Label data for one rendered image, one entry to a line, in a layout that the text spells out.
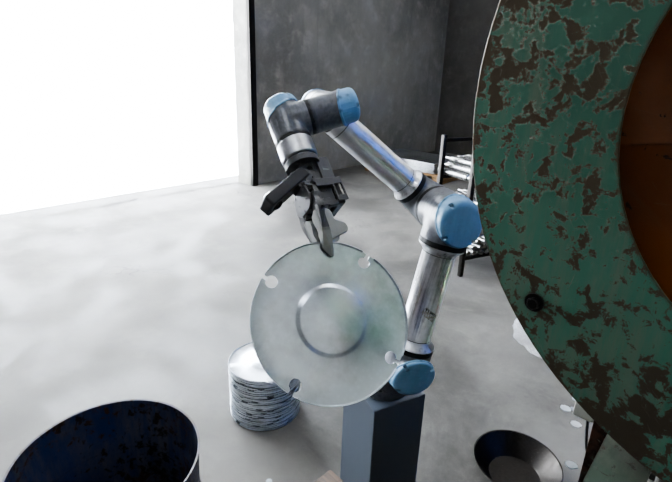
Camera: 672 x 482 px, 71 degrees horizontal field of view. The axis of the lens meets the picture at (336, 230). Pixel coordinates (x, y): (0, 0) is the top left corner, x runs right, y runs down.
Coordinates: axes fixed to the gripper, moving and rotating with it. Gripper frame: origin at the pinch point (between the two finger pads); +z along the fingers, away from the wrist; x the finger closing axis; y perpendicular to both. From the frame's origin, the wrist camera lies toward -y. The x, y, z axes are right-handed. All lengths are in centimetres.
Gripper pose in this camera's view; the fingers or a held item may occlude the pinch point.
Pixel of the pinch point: (325, 252)
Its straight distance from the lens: 87.3
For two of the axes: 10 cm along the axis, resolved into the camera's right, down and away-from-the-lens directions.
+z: 3.4, 8.8, -3.4
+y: 8.6, -1.4, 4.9
